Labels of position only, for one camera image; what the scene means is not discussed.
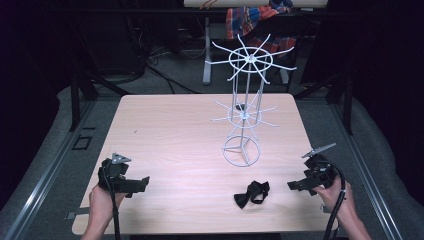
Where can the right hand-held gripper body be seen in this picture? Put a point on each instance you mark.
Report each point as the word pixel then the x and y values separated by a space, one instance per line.
pixel 318 173

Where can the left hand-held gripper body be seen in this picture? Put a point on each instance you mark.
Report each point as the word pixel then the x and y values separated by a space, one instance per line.
pixel 117 176

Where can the person's right hand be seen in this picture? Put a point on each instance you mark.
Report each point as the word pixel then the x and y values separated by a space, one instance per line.
pixel 336 200

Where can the person's left hand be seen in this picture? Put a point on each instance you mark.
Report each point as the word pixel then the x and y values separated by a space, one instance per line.
pixel 101 200

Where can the black bow tie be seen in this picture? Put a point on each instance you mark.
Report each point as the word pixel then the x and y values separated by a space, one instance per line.
pixel 250 196

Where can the black metal stand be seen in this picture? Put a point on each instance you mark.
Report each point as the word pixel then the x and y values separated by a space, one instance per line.
pixel 348 106
pixel 75 100

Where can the black table grommet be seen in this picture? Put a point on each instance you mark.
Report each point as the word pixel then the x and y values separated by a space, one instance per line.
pixel 240 107

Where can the white background desk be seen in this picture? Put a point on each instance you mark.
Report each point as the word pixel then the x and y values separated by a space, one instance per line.
pixel 207 50

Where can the plaid cloth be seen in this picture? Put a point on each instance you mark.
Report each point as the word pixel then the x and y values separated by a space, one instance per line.
pixel 245 20

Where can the aluminium floor rail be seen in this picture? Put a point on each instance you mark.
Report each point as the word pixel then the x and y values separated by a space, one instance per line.
pixel 50 173
pixel 366 173

